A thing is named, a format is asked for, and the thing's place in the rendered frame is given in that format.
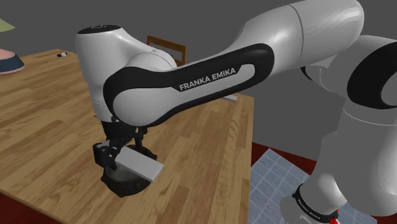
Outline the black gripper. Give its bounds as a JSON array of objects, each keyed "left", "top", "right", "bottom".
[{"left": 92, "top": 117, "right": 150, "bottom": 171}]

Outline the white rectangular slab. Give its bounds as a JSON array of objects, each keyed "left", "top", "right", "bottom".
[{"left": 95, "top": 140, "right": 165, "bottom": 183}]

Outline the black bowl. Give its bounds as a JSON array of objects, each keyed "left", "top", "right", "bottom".
[{"left": 100, "top": 144, "right": 158, "bottom": 199}]

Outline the wooden table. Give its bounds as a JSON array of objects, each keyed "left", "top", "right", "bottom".
[{"left": 0, "top": 48, "right": 255, "bottom": 224}]

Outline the brown wooden chair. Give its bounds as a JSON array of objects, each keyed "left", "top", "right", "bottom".
[{"left": 146, "top": 34, "right": 188, "bottom": 67}]

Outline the pink and blue round object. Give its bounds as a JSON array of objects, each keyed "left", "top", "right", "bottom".
[{"left": 0, "top": 48, "right": 25, "bottom": 76}]

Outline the pale green angular object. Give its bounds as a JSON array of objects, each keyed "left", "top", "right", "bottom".
[{"left": 0, "top": 18, "right": 16, "bottom": 34}]

